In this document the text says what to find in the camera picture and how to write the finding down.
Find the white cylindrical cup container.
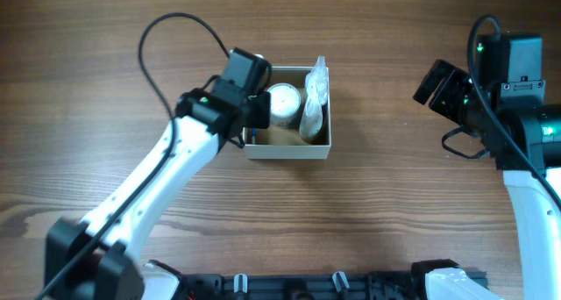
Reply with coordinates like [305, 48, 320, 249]
[267, 82, 302, 128]

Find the white printed tube bottle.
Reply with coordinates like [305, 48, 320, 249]
[299, 89, 324, 143]

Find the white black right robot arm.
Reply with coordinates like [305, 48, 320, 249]
[413, 33, 560, 299]

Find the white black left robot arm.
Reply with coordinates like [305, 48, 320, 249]
[38, 48, 273, 299]

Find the open cardboard box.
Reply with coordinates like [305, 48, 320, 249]
[242, 67, 332, 160]

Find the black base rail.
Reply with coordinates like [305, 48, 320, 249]
[174, 271, 428, 300]

